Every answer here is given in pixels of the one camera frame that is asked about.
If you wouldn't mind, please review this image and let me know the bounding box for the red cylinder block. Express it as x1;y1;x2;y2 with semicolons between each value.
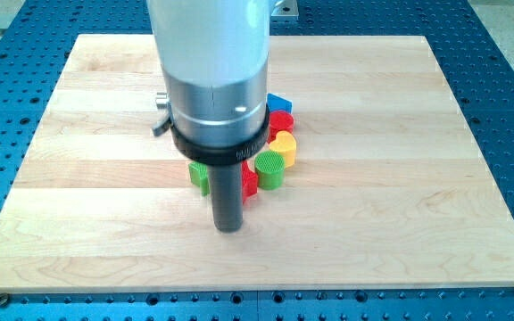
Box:
267;111;294;143

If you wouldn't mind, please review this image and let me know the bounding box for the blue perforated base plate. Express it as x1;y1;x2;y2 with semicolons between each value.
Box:
0;0;514;320

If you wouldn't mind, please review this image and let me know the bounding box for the blue block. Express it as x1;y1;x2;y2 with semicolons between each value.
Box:
267;93;293;113

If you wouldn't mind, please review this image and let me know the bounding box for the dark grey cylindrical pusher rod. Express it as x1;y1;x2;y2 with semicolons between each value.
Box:
208;163;243;233

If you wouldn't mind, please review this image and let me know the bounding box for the yellow heart block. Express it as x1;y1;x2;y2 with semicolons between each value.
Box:
269;131;297;168

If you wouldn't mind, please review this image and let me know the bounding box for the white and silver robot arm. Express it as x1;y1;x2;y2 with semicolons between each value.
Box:
147;0;275;166

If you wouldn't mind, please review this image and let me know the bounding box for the green cylinder block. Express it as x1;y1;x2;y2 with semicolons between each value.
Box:
254;151;285;190

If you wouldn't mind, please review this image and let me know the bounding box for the green star block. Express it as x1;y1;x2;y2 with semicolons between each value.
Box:
188;161;210;196

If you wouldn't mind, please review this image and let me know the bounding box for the silver metal bracket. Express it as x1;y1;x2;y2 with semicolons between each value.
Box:
270;0;299;22

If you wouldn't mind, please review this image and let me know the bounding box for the light wooden board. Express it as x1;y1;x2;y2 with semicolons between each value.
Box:
0;34;514;293

